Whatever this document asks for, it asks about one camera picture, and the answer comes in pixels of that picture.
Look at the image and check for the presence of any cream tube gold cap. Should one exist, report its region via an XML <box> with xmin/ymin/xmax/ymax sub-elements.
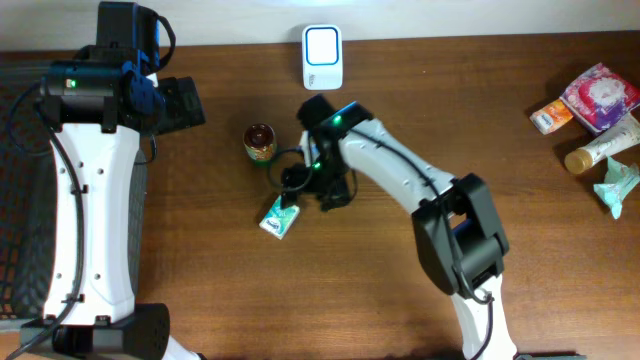
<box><xmin>564</xmin><ymin>114</ymin><xmax>639</xmax><ymax>175</ymax></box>

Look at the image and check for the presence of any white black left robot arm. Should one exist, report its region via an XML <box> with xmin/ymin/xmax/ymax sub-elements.
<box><xmin>19</xmin><ymin>1</ymin><xmax>205</xmax><ymax>359</ymax></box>

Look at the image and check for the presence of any red purple pad package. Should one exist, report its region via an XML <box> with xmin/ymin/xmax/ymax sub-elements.
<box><xmin>560</xmin><ymin>63</ymin><xmax>639</xmax><ymax>135</ymax></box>

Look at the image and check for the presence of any orange tissue pack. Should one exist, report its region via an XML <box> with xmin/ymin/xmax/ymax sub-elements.
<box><xmin>530</xmin><ymin>99</ymin><xmax>574</xmax><ymax>135</ymax></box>

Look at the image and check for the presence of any grey plastic mesh basket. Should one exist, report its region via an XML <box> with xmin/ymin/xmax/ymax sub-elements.
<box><xmin>1</xmin><ymin>61</ymin><xmax>147</xmax><ymax>323</ymax></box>

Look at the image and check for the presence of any teal tissue pack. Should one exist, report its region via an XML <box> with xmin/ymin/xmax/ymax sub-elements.
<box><xmin>259</xmin><ymin>196</ymin><xmax>300</xmax><ymax>240</ymax></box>

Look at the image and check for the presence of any mint green wipes pack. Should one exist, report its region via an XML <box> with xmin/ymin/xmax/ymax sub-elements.
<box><xmin>593</xmin><ymin>157</ymin><xmax>639</xmax><ymax>220</ymax></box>

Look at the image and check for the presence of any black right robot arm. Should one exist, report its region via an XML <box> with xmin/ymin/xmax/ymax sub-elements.
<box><xmin>280</xmin><ymin>94</ymin><xmax>518</xmax><ymax>359</ymax></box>

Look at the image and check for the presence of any brown lid sauce jar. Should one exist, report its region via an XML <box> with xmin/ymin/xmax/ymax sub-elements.
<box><xmin>243</xmin><ymin>123</ymin><xmax>277</xmax><ymax>166</ymax></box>

